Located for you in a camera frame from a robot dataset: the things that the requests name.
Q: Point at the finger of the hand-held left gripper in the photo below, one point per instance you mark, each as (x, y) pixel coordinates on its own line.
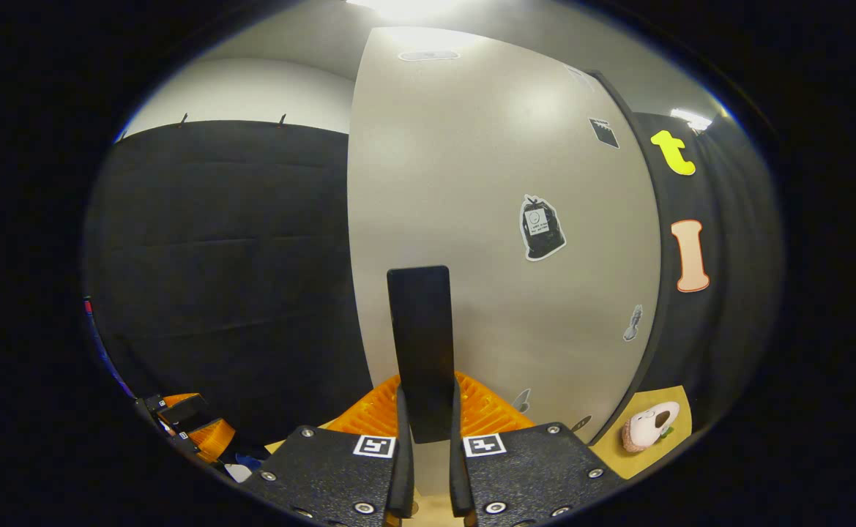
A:
(211, 438)
(182, 406)

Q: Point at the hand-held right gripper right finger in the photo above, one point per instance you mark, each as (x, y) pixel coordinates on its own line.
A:
(458, 476)

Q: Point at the beige cabinet door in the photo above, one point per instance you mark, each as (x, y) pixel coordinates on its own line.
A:
(471, 183)

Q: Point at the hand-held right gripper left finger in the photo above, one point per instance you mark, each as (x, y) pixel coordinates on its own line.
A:
(403, 476)

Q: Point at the large ceiling light panel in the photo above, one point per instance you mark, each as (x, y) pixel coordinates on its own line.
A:
(413, 7)

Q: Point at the pink plush slipper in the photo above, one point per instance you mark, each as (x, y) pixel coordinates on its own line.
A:
(647, 428)

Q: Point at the black backdrop cloth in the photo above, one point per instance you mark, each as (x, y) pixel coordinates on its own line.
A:
(215, 256)

